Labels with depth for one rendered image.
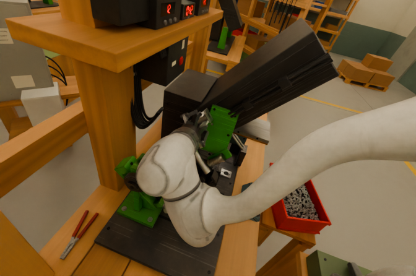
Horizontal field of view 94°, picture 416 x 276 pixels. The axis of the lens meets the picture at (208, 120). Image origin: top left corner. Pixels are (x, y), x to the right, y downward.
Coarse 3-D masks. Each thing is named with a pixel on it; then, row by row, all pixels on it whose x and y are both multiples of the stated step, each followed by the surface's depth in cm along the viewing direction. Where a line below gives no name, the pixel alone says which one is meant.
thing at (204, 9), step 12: (156, 0) 47; (168, 0) 52; (180, 0) 59; (192, 0) 76; (204, 0) 80; (156, 12) 49; (168, 12) 54; (204, 12) 85; (144, 24) 51; (156, 24) 51; (168, 24) 57
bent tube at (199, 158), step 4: (204, 112) 76; (208, 112) 78; (204, 116) 77; (208, 116) 76; (200, 120) 78; (204, 120) 78; (208, 120) 77; (212, 120) 79; (196, 152) 84; (196, 156) 84; (200, 156) 85; (196, 160) 84; (200, 160) 84; (200, 164) 84; (204, 164) 85; (204, 168) 85; (208, 168) 85; (204, 172) 85; (208, 172) 85
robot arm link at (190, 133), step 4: (180, 128) 55; (184, 128) 54; (188, 128) 55; (172, 132) 52; (176, 132) 51; (180, 132) 51; (184, 132) 52; (188, 132) 53; (192, 132) 54; (188, 136) 51; (192, 136) 53; (196, 136) 55; (192, 140) 51; (196, 140) 54; (196, 144) 53; (196, 148) 53
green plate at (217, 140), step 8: (216, 112) 79; (224, 112) 78; (216, 120) 80; (224, 120) 79; (232, 120) 79; (208, 128) 82; (216, 128) 81; (224, 128) 80; (232, 128) 80; (208, 136) 83; (216, 136) 82; (224, 136) 82; (208, 144) 84; (216, 144) 84; (224, 144) 83; (216, 152) 85
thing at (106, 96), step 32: (64, 0) 42; (192, 64) 151; (96, 96) 55; (128, 96) 66; (96, 128) 63; (128, 128) 73; (96, 160) 74; (0, 224) 37; (0, 256) 40; (32, 256) 48
